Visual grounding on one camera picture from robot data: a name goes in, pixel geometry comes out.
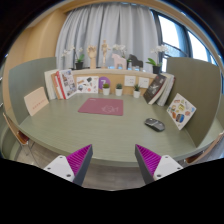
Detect small succulent in white pot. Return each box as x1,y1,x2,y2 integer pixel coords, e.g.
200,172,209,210
102,83,111,97
115,83,124,97
133,83,142,99

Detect white wall socket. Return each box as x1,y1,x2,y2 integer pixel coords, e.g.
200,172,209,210
123,75,137,88
138,76,151,89

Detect dark-framed window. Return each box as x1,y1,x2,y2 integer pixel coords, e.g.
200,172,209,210
151,9,218,73

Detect photo magazine with red edge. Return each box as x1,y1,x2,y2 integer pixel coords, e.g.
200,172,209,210
54,68,78,100

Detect beige card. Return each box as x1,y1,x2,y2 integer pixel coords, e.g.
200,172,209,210
23,86,50,117

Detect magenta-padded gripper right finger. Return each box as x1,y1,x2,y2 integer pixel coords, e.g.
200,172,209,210
134,144,184,185

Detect white orchid in black pot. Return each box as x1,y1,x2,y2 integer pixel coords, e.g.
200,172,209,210
112,44,128,59
61,46,86,71
145,44,169,75

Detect white sticker sheet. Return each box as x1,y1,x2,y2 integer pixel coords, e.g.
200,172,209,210
76,75,100,94

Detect wooden desk ledge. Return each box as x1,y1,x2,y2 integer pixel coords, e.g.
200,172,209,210
71,67,158,96

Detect green desk partition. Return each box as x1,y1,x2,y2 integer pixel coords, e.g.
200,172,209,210
8,56,58,125
165,56,224,148

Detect purple round sign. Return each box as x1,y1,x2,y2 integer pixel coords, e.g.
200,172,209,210
98,76,111,90

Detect grey computer mouse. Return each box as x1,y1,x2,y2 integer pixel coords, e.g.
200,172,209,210
144,117,166,132

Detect wooden chair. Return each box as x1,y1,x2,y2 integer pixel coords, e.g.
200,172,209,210
181,130,224,166
2,112,36,164

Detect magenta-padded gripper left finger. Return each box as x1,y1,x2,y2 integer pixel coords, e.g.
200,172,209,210
43,144,94,187

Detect wooden mannequin figure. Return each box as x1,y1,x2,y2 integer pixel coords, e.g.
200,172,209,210
100,39,111,69

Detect grey curtain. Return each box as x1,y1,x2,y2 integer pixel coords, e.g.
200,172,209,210
54,2,160,73

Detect wooden hand model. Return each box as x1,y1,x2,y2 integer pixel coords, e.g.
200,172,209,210
86,45,98,70

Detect pink horse figure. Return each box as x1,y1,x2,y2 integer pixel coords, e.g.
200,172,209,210
111,53,128,70

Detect black book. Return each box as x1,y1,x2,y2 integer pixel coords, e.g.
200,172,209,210
142,73,168,105

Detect black horse figure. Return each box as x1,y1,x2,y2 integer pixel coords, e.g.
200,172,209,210
127,54,144,69

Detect pink mouse pad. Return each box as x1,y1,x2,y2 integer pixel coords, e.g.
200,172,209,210
77,97,124,117

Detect colourful sticker sheet card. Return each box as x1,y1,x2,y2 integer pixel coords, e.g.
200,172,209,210
166,92,197,131

